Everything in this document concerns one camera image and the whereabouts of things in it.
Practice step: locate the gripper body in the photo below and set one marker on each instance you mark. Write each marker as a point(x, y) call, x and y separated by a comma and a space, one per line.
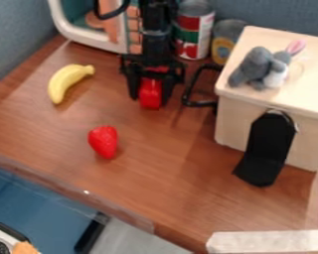
point(155, 64)

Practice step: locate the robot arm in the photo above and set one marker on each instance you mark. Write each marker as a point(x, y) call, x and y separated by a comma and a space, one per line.
point(156, 29)

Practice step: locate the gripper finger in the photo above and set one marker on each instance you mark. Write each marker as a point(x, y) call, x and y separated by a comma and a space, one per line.
point(134, 86)
point(167, 89)

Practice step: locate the toy microwave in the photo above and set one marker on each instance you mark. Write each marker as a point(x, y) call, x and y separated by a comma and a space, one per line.
point(88, 33)

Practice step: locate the red white green can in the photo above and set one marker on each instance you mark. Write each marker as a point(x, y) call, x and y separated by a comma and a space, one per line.
point(193, 33)

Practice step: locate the red toy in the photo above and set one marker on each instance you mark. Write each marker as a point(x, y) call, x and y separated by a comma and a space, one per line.
point(150, 94)

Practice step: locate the grey plush bunny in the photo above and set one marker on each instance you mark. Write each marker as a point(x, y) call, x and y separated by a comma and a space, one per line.
point(256, 67)

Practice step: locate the yellow toy banana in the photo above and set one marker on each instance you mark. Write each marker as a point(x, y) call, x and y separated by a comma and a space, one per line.
point(64, 81)

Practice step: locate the red toy strawberry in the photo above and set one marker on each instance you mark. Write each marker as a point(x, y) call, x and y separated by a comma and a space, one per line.
point(103, 141)

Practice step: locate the cabinet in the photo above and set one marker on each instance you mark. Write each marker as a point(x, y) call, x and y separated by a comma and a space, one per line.
point(307, 99)

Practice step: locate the silver can yellow label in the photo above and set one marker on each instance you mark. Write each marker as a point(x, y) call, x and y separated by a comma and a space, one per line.
point(223, 43)

